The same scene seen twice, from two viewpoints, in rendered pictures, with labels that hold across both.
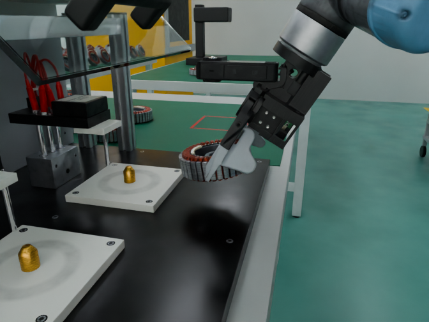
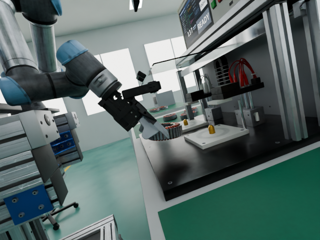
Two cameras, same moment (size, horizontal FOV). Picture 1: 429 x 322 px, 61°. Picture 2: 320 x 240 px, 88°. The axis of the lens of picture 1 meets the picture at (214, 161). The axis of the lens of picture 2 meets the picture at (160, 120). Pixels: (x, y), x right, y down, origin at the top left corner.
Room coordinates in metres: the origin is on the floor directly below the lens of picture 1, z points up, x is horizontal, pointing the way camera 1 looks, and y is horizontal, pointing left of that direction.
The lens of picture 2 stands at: (0.99, -0.20, 0.94)
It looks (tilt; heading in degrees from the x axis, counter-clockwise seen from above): 8 degrees down; 156
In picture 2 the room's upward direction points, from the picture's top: 16 degrees counter-clockwise
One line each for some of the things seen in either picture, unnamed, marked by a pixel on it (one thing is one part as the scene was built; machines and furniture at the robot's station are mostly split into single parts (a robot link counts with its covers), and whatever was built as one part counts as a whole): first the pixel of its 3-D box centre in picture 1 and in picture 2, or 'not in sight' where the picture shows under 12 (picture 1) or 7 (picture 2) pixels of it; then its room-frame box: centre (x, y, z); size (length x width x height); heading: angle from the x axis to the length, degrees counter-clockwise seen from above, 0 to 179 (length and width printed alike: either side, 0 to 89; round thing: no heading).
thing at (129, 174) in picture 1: (129, 174); (211, 129); (0.57, 0.15, 0.80); 0.02 x 0.02 x 0.03
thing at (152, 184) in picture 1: (129, 184); (212, 134); (0.57, 0.15, 0.78); 0.15 x 0.15 x 0.01; 76
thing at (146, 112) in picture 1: (134, 114); not in sight; (1.12, 0.25, 0.77); 0.11 x 0.11 x 0.04
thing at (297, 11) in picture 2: not in sight; (222, 53); (0.50, 0.35, 1.04); 0.62 x 0.02 x 0.03; 166
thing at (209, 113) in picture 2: not in sight; (213, 113); (0.37, 0.34, 0.80); 0.08 x 0.05 x 0.06; 166
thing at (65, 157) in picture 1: (55, 165); (249, 115); (0.60, 0.29, 0.80); 0.08 x 0.05 x 0.06; 166
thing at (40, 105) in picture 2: not in sight; (26, 105); (-0.08, -0.44, 1.09); 0.15 x 0.15 x 0.10
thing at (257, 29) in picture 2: not in sight; (205, 60); (0.48, 0.27, 1.03); 0.62 x 0.01 x 0.03; 166
